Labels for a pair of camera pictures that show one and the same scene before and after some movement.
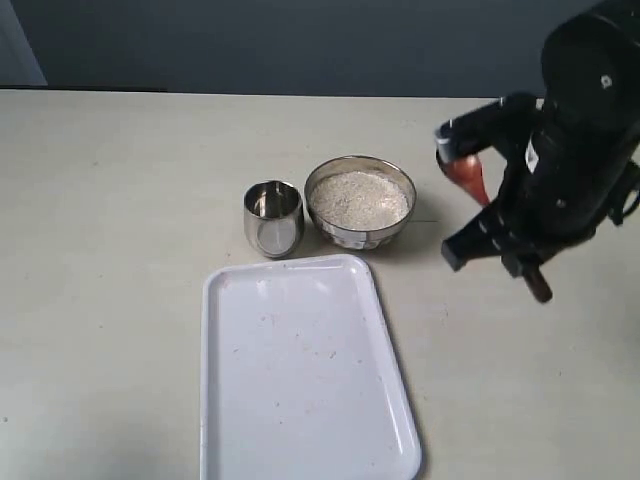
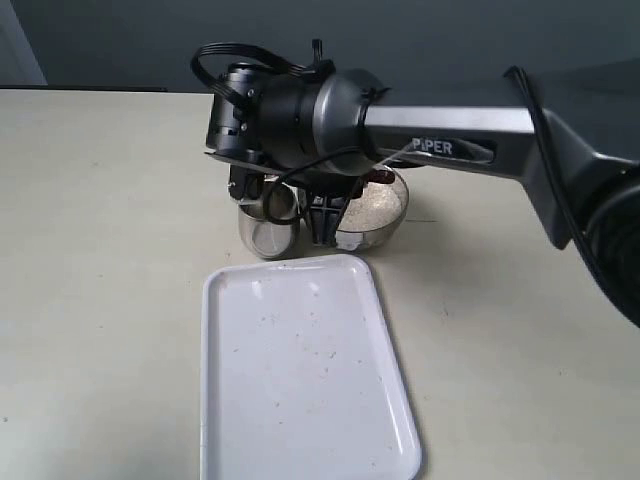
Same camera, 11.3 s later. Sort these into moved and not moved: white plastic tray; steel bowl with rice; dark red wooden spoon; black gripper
Moved: black gripper; dark red wooden spoon
Not moved: white plastic tray; steel bowl with rice
